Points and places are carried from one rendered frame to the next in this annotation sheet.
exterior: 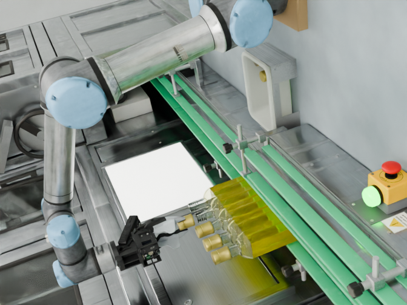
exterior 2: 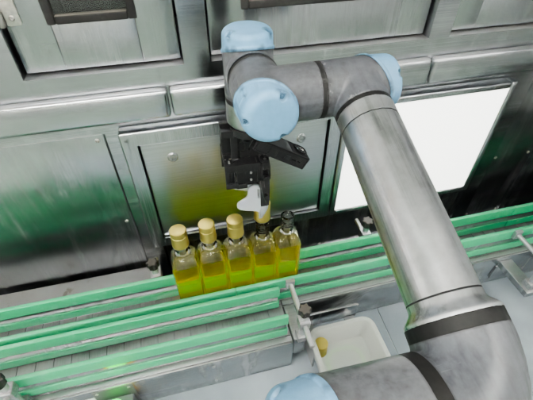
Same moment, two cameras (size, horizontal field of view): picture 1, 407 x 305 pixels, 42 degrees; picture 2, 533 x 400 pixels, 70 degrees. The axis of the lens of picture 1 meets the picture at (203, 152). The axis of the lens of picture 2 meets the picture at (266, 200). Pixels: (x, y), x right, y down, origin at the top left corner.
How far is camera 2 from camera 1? 1.12 m
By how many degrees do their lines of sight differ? 48
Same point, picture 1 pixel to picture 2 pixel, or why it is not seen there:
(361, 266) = (40, 379)
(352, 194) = (145, 386)
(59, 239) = (239, 104)
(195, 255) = not seen: hidden behind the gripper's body
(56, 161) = (374, 196)
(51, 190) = (356, 128)
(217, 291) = (178, 186)
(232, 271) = (202, 203)
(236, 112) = not seen: hidden behind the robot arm
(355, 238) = (86, 377)
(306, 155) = (234, 363)
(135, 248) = (236, 157)
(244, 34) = not seen: outside the picture
